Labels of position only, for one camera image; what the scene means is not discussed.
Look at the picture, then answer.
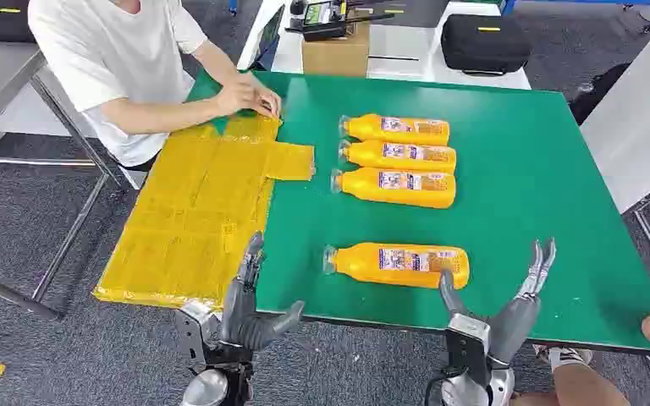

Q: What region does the person's left hand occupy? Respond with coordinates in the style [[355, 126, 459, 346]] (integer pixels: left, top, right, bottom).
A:
[[234, 71, 283, 120]]

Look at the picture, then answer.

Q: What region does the person's right hand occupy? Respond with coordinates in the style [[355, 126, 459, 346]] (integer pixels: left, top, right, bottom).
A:
[[214, 84, 264, 118]]

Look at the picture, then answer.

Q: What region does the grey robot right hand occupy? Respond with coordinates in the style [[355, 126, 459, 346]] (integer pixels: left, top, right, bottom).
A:
[[439, 237, 558, 366]]

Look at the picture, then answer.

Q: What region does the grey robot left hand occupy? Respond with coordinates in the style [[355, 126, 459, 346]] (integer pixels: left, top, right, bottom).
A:
[[220, 232, 306, 350]]

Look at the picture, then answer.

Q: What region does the orange drink bottle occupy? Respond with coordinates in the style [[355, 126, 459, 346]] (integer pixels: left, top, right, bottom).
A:
[[322, 242, 471, 291], [330, 167, 458, 210], [339, 113, 451, 147], [338, 139, 459, 175]]

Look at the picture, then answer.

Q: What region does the white shoe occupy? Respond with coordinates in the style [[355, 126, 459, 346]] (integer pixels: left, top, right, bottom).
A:
[[532, 343, 595, 371]]

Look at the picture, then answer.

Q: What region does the tablet computer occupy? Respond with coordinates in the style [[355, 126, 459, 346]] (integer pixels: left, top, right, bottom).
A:
[[249, 4, 286, 72]]

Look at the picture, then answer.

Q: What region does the cardboard box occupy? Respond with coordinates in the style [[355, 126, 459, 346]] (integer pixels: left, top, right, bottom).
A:
[[301, 22, 371, 79]]

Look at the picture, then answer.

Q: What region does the person's leg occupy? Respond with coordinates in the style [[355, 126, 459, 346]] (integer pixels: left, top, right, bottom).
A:
[[509, 358, 632, 406]]

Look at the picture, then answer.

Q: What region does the black remote controller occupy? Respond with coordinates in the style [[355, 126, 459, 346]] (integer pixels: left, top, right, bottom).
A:
[[285, 0, 397, 43]]

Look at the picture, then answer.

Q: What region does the yellow plastic sheet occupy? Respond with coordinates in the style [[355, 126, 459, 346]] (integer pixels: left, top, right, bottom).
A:
[[93, 114, 317, 310]]

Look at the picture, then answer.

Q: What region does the person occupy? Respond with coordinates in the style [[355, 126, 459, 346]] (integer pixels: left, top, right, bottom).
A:
[[26, 0, 284, 173]]

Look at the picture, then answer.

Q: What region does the green table mat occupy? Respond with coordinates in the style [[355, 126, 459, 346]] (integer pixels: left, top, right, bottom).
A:
[[186, 69, 650, 358]]

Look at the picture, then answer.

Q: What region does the white table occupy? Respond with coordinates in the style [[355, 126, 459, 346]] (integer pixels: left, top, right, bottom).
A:
[[236, 0, 532, 91]]

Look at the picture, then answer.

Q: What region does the black flat case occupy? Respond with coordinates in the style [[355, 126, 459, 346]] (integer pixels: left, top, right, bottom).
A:
[[358, 0, 452, 29]]

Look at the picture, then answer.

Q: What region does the black carry case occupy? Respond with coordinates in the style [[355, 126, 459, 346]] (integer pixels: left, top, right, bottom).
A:
[[441, 14, 532, 77], [0, 0, 37, 45]]

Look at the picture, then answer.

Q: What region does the black backpack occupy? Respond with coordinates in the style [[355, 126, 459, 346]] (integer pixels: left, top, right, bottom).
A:
[[569, 63, 632, 127]]

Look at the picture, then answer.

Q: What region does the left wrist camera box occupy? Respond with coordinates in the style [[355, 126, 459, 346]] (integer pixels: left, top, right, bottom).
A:
[[174, 301, 223, 365]]

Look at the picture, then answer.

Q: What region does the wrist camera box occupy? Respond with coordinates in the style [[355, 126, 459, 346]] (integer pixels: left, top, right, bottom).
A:
[[443, 312, 493, 389], [174, 301, 223, 365]]

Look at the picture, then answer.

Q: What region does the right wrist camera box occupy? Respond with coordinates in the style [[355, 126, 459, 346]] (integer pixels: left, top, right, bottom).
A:
[[443, 312, 493, 389]]

